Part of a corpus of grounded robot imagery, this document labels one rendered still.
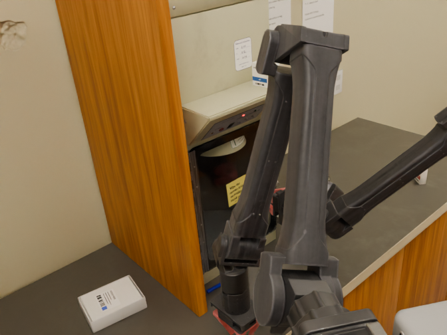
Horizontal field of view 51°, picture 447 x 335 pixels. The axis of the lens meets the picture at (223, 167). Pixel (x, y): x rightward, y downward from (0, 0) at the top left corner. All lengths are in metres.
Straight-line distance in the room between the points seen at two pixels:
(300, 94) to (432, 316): 0.33
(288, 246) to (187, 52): 0.62
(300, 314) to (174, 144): 0.57
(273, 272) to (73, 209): 1.05
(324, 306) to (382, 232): 1.08
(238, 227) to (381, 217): 0.94
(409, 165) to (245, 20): 0.53
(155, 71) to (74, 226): 0.76
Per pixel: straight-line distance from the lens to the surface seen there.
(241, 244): 0.89
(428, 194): 1.89
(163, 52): 0.98
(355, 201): 1.14
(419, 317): 0.54
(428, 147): 1.13
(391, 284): 1.80
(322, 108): 0.67
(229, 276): 0.92
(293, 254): 0.64
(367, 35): 2.49
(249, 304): 1.00
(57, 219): 1.59
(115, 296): 1.41
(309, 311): 0.58
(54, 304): 1.51
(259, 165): 0.81
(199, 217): 1.28
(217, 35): 1.18
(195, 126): 1.11
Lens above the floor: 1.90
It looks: 28 degrees down
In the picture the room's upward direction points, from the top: 5 degrees counter-clockwise
